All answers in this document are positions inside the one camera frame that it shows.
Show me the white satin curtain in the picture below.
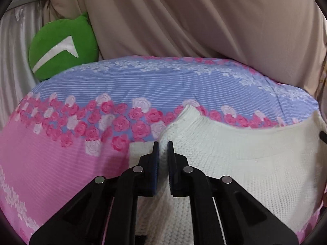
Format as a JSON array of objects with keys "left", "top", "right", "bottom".
[{"left": 0, "top": 0, "right": 52, "bottom": 130}]

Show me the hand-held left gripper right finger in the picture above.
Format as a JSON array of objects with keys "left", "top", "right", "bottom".
[{"left": 167, "top": 141, "right": 298, "bottom": 245}]

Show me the pale floral curtain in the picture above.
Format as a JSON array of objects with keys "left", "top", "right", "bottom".
[{"left": 316, "top": 65, "right": 327, "bottom": 101}]

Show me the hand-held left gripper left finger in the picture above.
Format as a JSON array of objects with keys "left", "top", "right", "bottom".
[{"left": 29, "top": 141, "right": 159, "bottom": 245}]

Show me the white red black knit sweater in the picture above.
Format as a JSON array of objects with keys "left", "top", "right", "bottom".
[{"left": 129, "top": 105, "right": 327, "bottom": 240}]

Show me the green round pillow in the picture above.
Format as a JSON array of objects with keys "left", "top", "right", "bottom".
[{"left": 28, "top": 13, "right": 99, "bottom": 81}]

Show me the grey curtain strap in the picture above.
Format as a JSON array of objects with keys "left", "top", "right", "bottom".
[{"left": 5, "top": 0, "right": 48, "bottom": 12}]

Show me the pink floral bed sheet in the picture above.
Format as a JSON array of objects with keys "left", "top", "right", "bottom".
[{"left": 0, "top": 56, "right": 321, "bottom": 245}]

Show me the beige draped cloth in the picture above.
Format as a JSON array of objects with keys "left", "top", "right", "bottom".
[{"left": 42, "top": 0, "right": 327, "bottom": 100}]

